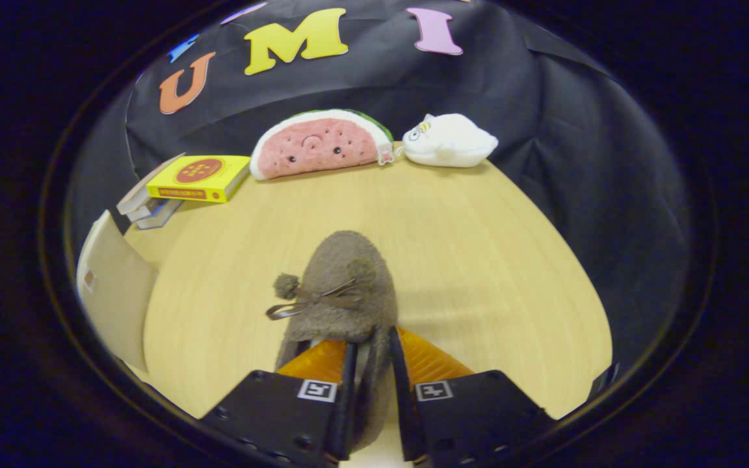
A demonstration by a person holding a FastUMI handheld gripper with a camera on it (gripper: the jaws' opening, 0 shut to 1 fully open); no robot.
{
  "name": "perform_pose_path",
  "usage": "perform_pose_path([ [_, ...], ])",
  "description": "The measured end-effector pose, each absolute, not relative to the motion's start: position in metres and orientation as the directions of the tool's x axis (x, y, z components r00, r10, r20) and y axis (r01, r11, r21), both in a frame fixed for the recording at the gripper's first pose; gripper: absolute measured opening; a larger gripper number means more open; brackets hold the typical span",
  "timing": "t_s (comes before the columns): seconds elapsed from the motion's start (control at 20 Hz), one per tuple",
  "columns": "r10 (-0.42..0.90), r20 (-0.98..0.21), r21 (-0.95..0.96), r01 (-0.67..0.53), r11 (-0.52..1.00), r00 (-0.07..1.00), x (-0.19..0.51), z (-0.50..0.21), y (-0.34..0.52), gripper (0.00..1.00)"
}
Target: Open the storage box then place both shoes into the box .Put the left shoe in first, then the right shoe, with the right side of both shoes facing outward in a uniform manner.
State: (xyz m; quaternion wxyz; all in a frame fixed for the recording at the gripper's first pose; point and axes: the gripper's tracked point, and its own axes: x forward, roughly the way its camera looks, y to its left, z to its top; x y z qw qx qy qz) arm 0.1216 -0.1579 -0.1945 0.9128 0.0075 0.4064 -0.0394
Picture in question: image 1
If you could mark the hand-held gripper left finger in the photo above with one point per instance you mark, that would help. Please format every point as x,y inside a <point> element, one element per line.
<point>270,416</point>

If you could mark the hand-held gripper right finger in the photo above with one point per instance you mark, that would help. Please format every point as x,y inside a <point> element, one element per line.
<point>472,409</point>

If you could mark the brown fuzzy shoe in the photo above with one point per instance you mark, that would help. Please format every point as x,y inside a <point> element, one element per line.
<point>342,260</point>

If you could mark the beige fabric storage box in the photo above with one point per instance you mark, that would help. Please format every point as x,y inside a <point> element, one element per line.
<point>114,292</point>

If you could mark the blue book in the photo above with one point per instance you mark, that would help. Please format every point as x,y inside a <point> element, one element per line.
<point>160,216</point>

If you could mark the yellow book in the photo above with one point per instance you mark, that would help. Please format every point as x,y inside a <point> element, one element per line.
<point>199,175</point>

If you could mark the beige book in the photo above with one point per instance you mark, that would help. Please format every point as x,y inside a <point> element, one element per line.
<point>132,198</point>

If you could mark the white plush toy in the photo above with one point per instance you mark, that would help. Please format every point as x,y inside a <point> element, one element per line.
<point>452,142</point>

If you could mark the watermelon plush toy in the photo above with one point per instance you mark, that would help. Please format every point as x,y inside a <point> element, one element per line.
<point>319,146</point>

